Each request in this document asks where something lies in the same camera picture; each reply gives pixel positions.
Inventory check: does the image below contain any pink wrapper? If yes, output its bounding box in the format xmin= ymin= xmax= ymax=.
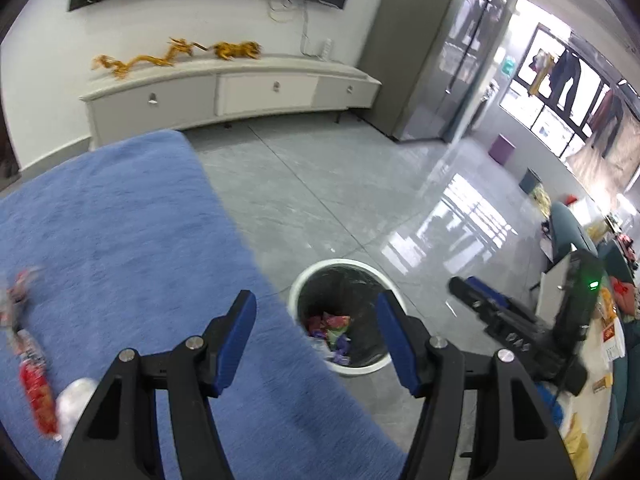
xmin=306 ymin=312 xmax=351 ymax=333

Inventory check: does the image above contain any yellow hanging garment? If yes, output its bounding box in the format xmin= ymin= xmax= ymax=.
xmin=529 ymin=47 xmax=556 ymax=97

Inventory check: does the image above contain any purple box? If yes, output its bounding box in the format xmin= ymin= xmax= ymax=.
xmin=490 ymin=133 xmax=516 ymax=163

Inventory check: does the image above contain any white crumpled paper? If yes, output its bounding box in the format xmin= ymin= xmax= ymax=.
xmin=55 ymin=377 xmax=98 ymax=435

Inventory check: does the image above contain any white television cabinet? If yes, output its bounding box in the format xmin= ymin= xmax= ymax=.
xmin=79 ymin=55 xmax=383 ymax=150

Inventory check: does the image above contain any golden dragon figurine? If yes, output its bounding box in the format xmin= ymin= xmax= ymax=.
xmin=91 ymin=37 xmax=208 ymax=80

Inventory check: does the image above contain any blue fleece blanket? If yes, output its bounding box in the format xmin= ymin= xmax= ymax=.
xmin=0 ymin=130 xmax=408 ymax=480

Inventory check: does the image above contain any black television cable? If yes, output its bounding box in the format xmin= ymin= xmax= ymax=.
xmin=267 ymin=0 xmax=321 ymax=58

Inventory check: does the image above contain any dark hanging garment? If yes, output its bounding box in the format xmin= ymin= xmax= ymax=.
xmin=550 ymin=44 xmax=583 ymax=111

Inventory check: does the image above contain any balcony window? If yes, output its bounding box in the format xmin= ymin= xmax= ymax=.
xmin=500 ymin=22 xmax=640 ymax=161

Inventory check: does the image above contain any white board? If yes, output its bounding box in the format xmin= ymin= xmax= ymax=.
xmin=540 ymin=244 xmax=581 ymax=321

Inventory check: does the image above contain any red-brown snack wrapper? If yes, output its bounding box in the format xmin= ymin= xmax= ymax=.
xmin=17 ymin=330 xmax=61 ymax=438

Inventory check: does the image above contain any purple wrapper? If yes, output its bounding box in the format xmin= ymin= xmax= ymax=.
xmin=330 ymin=335 xmax=353 ymax=365

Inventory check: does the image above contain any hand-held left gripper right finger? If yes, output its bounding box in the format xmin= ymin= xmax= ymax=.
xmin=376 ymin=292 xmax=576 ymax=480

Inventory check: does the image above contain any teal sofa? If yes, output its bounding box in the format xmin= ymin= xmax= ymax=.
xmin=550 ymin=202 xmax=598 ymax=266

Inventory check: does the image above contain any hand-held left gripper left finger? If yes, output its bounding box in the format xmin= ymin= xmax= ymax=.
xmin=55 ymin=290 xmax=257 ymax=480

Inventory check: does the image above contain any grey refrigerator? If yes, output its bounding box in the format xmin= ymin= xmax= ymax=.
xmin=357 ymin=0 xmax=513 ymax=142

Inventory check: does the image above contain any white trash bin black liner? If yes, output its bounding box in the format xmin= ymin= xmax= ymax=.
xmin=288 ymin=258 xmax=407 ymax=378

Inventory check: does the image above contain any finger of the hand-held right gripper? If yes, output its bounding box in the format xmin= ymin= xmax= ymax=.
xmin=480 ymin=305 xmax=531 ymax=346
xmin=448 ymin=276 xmax=541 ymax=328

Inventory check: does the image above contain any golden tiger figurine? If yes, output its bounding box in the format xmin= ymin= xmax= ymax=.
xmin=210 ymin=41 xmax=263 ymax=61

